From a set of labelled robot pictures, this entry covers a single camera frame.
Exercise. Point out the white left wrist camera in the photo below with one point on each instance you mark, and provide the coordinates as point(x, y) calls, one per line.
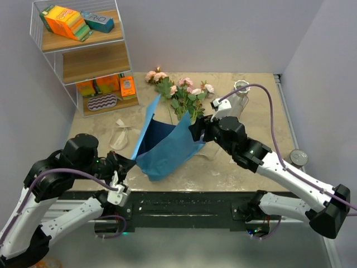
point(120, 194)

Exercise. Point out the orange box on lower shelf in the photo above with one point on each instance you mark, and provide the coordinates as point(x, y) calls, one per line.
point(127, 87)

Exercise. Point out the white ribbed ceramic vase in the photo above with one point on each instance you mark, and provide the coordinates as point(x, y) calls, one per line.
point(240, 98)

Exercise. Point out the metal tin can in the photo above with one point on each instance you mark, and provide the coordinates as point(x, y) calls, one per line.
point(298, 158)

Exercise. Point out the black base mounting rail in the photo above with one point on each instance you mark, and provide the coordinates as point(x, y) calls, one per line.
point(214, 210)

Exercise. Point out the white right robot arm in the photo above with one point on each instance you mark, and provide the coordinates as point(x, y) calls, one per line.
point(324, 207)

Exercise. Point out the blue wrapping paper sheet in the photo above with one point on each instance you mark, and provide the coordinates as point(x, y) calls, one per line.
point(162, 148)

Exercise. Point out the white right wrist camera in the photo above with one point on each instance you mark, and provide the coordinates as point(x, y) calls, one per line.
point(221, 108)

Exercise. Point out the orange plastic bag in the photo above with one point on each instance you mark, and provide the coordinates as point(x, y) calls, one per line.
point(48, 262)

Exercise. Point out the white wire wooden shelf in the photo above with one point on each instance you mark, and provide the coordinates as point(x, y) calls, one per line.
point(101, 55)

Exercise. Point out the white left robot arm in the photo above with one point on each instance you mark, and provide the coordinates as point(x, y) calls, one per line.
point(26, 238)

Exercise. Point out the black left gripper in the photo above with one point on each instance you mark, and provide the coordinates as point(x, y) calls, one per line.
point(121, 164)

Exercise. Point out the purple wavy striped pad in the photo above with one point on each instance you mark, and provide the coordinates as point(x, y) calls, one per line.
point(102, 102)

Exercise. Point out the yellow orange sponge pack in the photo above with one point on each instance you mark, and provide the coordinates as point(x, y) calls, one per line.
point(98, 86)

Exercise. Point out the pink artificial flower bouquet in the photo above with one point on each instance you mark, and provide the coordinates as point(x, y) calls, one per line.
point(182, 97)

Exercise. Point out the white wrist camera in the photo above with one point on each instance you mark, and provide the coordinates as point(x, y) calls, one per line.
point(221, 108)
point(120, 194)

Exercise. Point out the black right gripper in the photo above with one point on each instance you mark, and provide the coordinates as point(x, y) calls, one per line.
point(202, 123)

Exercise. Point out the teal toothpaste box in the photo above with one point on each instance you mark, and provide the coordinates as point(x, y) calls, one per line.
point(98, 22)

